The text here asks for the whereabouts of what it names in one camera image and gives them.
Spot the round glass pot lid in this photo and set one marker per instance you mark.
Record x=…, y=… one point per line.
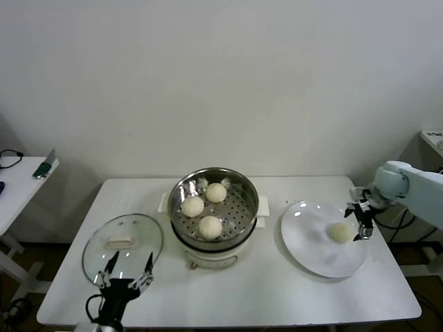
x=138, y=228

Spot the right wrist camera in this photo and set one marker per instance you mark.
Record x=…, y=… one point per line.
x=363, y=197

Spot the white side table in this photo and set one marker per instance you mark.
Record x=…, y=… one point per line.
x=20, y=180

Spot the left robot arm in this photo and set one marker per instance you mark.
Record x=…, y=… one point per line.
x=107, y=328

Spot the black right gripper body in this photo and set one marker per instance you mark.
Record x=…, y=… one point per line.
x=365, y=216

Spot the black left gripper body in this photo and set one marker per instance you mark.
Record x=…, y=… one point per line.
x=116, y=294

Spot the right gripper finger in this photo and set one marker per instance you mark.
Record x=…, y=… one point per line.
x=349, y=209
x=366, y=231

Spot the white round plate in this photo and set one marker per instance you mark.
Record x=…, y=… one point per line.
x=308, y=242

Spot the white cabinet with label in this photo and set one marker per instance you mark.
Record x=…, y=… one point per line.
x=432, y=136

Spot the stainless steel steamer basket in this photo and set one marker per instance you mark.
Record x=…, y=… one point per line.
x=187, y=186

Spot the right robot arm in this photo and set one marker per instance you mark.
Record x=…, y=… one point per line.
x=422, y=193

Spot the green flat device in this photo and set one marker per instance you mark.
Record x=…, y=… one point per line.
x=43, y=169

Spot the white furniture base frame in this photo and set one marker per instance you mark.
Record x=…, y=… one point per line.
x=434, y=263

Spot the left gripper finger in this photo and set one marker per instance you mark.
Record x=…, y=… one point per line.
x=113, y=263
x=149, y=268

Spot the white steamed baozi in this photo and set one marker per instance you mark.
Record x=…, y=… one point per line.
x=192, y=207
x=210, y=227
x=216, y=192
x=340, y=232

